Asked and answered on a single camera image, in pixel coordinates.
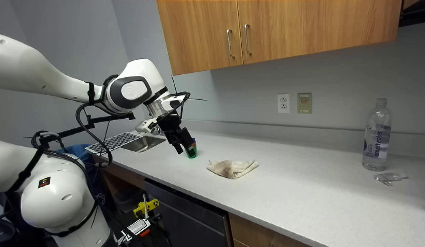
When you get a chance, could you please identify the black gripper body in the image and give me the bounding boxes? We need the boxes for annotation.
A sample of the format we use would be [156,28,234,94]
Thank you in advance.
[158,115,193,147]

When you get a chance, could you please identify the beige cloth towel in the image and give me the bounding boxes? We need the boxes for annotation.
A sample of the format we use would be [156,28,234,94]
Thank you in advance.
[207,160,259,180]

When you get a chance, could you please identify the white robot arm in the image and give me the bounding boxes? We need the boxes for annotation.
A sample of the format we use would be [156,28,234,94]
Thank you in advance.
[0,35,195,247]

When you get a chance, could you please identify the stacked colourful cups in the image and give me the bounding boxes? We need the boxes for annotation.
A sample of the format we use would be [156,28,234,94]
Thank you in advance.
[185,143,197,160]

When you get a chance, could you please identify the stainless steel sink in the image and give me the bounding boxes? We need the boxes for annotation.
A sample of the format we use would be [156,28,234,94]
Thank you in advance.
[86,132,164,156]

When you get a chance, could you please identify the yellow clamp tool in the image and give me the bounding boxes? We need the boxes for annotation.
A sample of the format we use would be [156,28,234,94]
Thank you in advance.
[133,200,160,217]

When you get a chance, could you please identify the black dishwasher front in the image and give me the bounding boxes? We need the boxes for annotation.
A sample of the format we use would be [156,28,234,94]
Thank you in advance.
[144,179,232,247]

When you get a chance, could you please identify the clear plastic water bottle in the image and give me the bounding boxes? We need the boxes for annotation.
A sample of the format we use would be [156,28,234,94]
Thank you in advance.
[362,98,391,172]

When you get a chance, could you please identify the crumpled clear plastic wrapper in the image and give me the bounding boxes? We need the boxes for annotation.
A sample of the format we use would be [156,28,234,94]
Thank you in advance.
[374,174,407,187]

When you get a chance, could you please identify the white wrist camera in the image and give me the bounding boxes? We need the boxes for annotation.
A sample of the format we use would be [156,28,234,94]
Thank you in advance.
[134,119,160,134]

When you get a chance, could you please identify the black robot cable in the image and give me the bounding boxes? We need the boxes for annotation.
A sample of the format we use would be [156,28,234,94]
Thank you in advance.
[29,90,192,169]

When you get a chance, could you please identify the wooden wall cabinet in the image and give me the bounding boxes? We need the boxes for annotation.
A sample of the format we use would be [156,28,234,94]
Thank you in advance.
[156,0,402,76]

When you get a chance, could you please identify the white wall power outlet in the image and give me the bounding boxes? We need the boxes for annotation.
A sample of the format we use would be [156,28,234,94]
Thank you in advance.
[277,95,289,115]

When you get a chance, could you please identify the beige wall switch plate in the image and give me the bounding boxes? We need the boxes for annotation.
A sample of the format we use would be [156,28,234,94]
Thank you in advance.
[297,94,311,115]

